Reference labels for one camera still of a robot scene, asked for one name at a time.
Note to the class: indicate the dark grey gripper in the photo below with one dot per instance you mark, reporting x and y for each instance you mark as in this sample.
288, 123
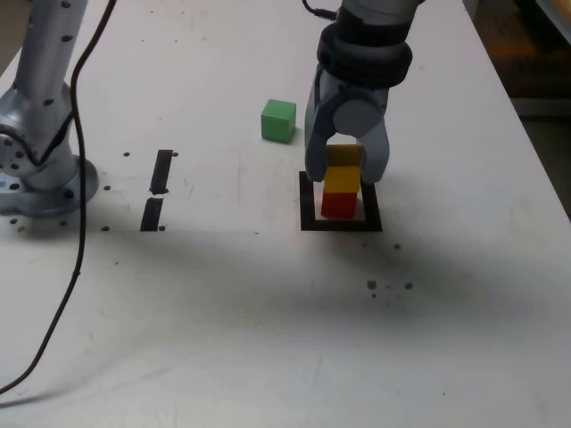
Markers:
357, 92

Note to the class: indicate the grey background rail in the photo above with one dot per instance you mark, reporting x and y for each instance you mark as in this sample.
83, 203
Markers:
544, 107

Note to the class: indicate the dark brown background furniture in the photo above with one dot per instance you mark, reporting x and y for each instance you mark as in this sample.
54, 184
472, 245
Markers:
526, 67

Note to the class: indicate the black tape strip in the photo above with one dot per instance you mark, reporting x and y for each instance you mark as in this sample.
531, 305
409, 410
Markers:
160, 174

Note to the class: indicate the black tape square outline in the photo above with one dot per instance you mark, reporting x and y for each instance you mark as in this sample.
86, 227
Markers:
307, 200

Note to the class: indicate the red cube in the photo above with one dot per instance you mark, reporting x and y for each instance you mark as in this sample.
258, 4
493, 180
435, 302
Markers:
339, 205

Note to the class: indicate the green cube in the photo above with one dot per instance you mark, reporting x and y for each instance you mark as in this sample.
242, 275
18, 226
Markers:
277, 122

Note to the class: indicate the yellow cube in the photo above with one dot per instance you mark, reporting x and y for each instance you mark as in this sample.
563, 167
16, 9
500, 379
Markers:
341, 178

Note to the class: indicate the orange panel with grey frame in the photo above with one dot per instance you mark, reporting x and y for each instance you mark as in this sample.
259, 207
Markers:
563, 6

